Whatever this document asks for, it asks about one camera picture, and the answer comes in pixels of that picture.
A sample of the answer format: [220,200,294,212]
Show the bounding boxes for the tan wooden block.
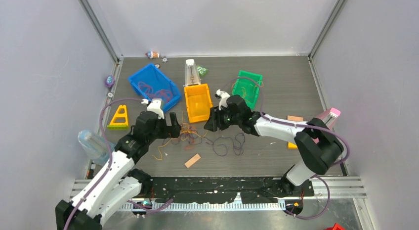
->
[287,115,304,122]
[184,154,201,168]

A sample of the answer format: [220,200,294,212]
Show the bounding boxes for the clown figurine toy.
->
[145,51,161,59]

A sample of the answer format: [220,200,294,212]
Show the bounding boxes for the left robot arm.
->
[55,111,181,230]

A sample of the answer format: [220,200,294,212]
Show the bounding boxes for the blue plastic bin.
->
[127,63,181,113]

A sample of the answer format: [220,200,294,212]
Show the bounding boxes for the red object bottom edge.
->
[324,223,345,230]

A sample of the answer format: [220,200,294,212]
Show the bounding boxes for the green plastic bin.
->
[231,70,263,109]

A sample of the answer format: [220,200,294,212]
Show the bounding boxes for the yellow triangle block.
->
[287,142,298,149]
[107,104,129,130]

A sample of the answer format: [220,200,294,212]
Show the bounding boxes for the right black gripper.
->
[205,104,242,132]

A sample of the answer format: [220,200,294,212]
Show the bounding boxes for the clear blue plastic bag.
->
[78,130,110,166]

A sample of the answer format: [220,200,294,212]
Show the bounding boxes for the orange purple cables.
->
[151,111,209,162]

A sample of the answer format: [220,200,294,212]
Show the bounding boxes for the tan wooden block right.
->
[287,115,304,122]

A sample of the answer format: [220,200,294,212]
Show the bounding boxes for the orange plastic bin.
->
[184,84,213,123]

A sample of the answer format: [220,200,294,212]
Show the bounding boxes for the yellow cable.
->
[231,78,264,106]

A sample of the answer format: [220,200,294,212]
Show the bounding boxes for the yellow triangle block right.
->
[287,142,298,149]

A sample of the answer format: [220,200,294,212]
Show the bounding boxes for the pink metronome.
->
[316,108,341,130]

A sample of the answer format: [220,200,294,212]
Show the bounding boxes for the red orange cable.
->
[137,80,174,105]

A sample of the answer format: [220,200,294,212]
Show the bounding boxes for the green owl toy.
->
[197,65,208,77]

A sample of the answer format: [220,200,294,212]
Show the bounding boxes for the dark purple cable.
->
[204,133,246,157]

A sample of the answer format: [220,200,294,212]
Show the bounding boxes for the white metronome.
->
[185,59,201,87]

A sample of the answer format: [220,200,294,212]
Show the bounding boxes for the purple lotus toy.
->
[104,75,115,89]

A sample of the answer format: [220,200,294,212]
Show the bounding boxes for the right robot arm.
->
[204,94,344,196]

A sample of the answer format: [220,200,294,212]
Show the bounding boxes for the yellow triangle block left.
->
[107,104,129,130]

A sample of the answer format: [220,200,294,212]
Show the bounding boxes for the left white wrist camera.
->
[141,98,165,119]

